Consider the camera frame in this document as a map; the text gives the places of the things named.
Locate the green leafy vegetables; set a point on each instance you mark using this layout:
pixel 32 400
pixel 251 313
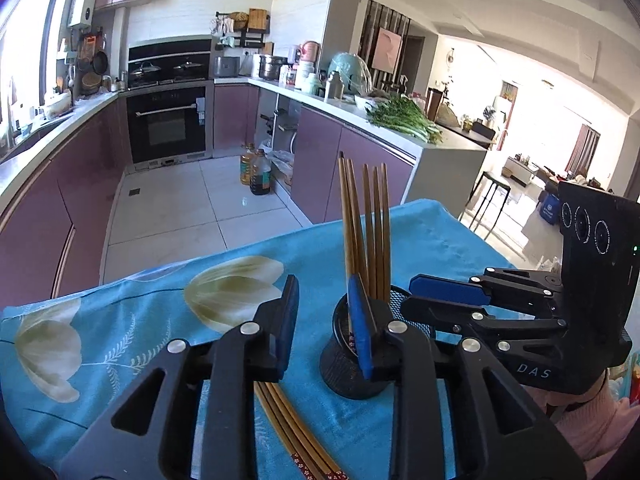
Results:
pixel 405 117

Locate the round woven basket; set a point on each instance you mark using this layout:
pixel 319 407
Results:
pixel 90 82

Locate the yellow cooking oil bottle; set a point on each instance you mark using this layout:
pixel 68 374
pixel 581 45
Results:
pixel 246 165

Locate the stainless steel stockpot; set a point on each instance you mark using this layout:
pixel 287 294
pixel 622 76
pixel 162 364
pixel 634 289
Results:
pixel 272 67

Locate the kitchen window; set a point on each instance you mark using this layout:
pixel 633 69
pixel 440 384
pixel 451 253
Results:
pixel 25 35

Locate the dark cooking oil bottle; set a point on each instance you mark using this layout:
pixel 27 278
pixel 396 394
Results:
pixel 260 175

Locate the black built-in oven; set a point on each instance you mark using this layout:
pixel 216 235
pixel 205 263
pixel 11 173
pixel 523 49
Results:
pixel 165 125

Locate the wooden chopstick red patterned end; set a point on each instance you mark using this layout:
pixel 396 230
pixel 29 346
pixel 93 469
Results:
pixel 297 430
pixel 345 210
pixel 356 220
pixel 288 430
pixel 279 430
pixel 305 430

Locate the white canister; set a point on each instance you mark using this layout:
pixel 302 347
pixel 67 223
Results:
pixel 304 75

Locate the mint green appliance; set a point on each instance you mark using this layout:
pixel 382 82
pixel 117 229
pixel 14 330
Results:
pixel 350 70

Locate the person's right forearm pink sleeve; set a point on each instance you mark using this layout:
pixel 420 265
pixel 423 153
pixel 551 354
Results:
pixel 595 425

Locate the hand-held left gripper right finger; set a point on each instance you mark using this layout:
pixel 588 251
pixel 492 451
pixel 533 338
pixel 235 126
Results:
pixel 361 330

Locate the wooden cutting board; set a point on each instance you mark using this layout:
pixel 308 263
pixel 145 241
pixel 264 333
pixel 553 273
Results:
pixel 257 19

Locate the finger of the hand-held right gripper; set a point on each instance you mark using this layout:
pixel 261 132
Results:
pixel 440 315
pixel 450 290

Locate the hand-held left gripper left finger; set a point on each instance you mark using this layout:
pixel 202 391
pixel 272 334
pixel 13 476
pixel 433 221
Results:
pixel 286 330

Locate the black wall rack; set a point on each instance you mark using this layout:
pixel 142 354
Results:
pixel 250 40

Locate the steel thermos bottle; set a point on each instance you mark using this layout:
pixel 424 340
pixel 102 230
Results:
pixel 334 87

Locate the black mesh utensil holder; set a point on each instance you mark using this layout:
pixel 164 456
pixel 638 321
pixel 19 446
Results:
pixel 345 375

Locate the blue bag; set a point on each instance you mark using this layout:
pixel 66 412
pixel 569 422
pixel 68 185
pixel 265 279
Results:
pixel 550 207

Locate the blue floral tablecloth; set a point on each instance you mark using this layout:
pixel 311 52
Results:
pixel 150 340

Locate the pink base cabinets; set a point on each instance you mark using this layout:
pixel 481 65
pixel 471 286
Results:
pixel 75 195
pixel 320 160

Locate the pink electric kettle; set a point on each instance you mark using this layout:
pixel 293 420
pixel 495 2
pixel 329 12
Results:
pixel 311 51

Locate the white plastic bag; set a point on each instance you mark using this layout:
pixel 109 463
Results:
pixel 282 165

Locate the black bar stool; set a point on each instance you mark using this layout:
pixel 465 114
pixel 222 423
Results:
pixel 492 180

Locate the black pot with glass lid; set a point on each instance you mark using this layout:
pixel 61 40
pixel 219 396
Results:
pixel 188 69
pixel 145 71

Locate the black integrated stove hood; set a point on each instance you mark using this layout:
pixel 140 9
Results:
pixel 170 50

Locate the pink wall picture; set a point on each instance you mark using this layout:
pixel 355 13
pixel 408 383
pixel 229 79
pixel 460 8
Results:
pixel 389 49

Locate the grey countertop appliance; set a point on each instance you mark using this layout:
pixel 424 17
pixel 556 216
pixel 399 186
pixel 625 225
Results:
pixel 226 67

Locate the dark slatted partition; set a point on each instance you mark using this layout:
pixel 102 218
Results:
pixel 367 35

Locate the black frying pan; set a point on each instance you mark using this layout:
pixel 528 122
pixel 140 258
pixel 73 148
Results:
pixel 100 62

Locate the brown tumbler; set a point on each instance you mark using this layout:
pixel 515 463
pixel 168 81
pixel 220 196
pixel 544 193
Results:
pixel 435 105

